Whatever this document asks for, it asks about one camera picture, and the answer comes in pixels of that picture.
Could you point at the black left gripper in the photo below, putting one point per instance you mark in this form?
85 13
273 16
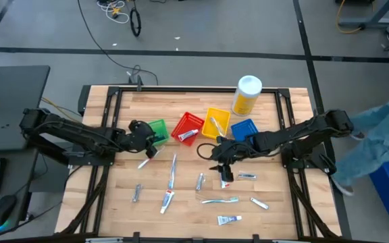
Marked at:
140 136

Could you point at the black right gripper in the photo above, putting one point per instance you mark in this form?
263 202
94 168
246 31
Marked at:
235 148

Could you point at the white red small toothpaste tube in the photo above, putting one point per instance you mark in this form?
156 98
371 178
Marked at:
225 185

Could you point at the clear packet with dark item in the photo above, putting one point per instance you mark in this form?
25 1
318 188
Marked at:
247 175

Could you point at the small silver tube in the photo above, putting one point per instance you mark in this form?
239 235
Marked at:
199 182

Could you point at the blue white toothbrush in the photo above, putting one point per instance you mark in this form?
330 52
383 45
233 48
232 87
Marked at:
172 172

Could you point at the green white toothbrush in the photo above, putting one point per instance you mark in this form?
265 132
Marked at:
219 200

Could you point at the white Crest toothpaste tube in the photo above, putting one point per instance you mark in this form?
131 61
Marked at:
187 135

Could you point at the clear toothbrush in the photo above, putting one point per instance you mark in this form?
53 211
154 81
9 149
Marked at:
216 126

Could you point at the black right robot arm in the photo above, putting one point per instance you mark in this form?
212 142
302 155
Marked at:
299 131

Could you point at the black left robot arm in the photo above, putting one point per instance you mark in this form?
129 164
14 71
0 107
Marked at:
79 133

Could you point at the white slim wrapped toothbrush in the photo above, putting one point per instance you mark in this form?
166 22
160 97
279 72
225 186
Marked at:
145 163

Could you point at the green plastic basket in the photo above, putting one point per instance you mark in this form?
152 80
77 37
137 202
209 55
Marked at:
162 130

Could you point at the crinkled grey sachet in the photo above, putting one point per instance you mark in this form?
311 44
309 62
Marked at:
136 193

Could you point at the red plastic basket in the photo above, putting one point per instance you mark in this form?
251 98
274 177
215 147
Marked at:
187 123

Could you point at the blue plastic basket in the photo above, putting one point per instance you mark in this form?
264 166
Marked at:
243 128

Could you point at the white blue toothpaste tube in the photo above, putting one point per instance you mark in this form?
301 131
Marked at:
228 220

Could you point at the yellow plastic basket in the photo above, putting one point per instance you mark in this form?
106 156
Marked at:
223 118

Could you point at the white yellow wipes canister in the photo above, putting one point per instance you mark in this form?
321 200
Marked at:
248 94

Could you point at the black office desk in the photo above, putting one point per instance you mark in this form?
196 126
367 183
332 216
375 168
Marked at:
12 87

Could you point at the black computer mouse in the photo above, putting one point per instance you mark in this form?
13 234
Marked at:
2 211

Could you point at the person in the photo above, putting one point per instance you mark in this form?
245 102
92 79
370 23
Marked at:
383 135

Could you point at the grey metal stand base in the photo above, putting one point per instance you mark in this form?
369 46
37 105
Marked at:
370 23

